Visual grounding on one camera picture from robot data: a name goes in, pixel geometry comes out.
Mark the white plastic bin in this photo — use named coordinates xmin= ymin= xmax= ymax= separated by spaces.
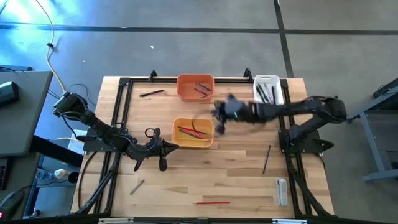
xmin=253 ymin=74 xmax=285 ymax=106

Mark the yellow plastic bin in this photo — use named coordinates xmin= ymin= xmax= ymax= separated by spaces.
xmin=171 ymin=117 xmax=215 ymax=149

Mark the thin black floor cable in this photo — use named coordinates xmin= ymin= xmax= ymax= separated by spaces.
xmin=68 ymin=83 xmax=97 ymax=108

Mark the light red pencil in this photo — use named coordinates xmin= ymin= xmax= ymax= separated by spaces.
xmin=177 ymin=126 xmax=208 ymax=136

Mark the black keyboard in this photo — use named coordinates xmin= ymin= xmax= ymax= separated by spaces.
xmin=0 ymin=157 xmax=9 ymax=191

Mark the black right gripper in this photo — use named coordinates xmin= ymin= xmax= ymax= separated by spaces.
xmin=212 ymin=95 xmax=255 ymax=135

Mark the black aluminium table frame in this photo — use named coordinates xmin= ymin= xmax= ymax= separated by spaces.
xmin=73 ymin=76 xmax=334 ymax=218

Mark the orange plastic bin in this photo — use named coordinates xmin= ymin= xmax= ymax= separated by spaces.
xmin=176 ymin=73 xmax=215 ymax=102

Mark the grey metal cart frame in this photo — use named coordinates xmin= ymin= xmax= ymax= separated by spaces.
xmin=343 ymin=77 xmax=398 ymax=184

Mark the yellow floor cable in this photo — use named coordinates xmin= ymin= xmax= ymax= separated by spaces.
xmin=34 ymin=0 xmax=66 ymax=93

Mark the white stapler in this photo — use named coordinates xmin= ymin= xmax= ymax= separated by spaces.
xmin=275 ymin=178 xmax=289 ymax=207

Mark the clear water bottle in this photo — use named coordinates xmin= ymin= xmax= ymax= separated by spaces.
xmin=34 ymin=167 xmax=53 ymax=181

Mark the grey marker pen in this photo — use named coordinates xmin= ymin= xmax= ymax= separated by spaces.
xmin=264 ymin=83 xmax=274 ymax=103

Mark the green pen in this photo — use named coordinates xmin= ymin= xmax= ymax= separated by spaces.
xmin=258 ymin=83 xmax=270 ymax=104

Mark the grey side table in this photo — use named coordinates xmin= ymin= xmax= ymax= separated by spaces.
xmin=0 ymin=70 xmax=54 ymax=157

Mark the white bottle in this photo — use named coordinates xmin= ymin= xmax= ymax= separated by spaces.
xmin=53 ymin=168 xmax=70 ymax=179

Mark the black desktop device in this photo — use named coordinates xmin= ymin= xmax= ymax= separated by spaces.
xmin=0 ymin=81 xmax=21 ymax=109

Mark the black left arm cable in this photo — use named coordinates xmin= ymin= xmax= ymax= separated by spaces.
xmin=133 ymin=126 xmax=155 ymax=172

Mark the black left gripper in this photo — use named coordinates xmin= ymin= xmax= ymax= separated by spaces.
xmin=146 ymin=128 xmax=180 ymax=172

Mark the black mouse red light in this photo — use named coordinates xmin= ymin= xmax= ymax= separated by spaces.
xmin=0 ymin=189 xmax=25 ymax=220

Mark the white strip bracket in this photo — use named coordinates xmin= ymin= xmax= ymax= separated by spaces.
xmin=98 ymin=217 xmax=134 ymax=224
xmin=272 ymin=218 xmax=308 ymax=224

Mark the black cart device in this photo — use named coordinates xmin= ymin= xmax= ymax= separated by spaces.
xmin=372 ymin=77 xmax=398 ymax=100

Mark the black pencil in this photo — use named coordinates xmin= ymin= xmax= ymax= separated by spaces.
xmin=262 ymin=144 xmax=272 ymax=175

